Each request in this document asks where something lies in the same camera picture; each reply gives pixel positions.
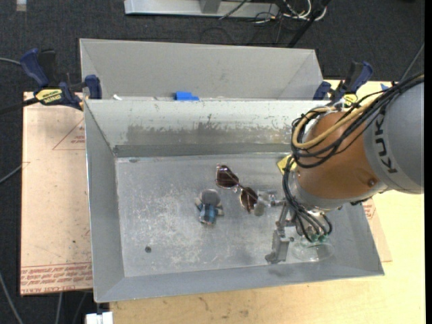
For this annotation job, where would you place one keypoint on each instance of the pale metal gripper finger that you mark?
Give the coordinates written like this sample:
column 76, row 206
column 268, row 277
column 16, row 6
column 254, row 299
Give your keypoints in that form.
column 280, row 246
column 268, row 199

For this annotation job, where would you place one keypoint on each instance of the clear glass cup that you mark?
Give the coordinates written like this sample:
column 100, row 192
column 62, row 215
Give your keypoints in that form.
column 312, row 252

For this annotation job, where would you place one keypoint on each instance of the brown-lensed sunglasses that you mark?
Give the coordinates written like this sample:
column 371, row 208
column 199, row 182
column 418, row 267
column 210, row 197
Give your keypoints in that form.
column 227, row 177

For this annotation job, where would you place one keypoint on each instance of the grey and blue toy figure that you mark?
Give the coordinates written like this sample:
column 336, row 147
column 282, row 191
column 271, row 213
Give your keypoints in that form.
column 209, row 204

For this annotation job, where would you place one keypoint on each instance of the grey metal bin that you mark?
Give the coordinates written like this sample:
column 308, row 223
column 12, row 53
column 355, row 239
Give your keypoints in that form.
column 168, row 214

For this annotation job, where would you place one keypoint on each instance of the blue block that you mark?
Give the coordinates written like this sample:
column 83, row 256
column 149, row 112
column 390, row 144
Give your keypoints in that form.
column 185, row 96

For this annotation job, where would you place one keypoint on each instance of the brown cardboard board, red print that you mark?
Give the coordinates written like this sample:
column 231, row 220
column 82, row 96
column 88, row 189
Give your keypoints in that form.
column 54, row 197

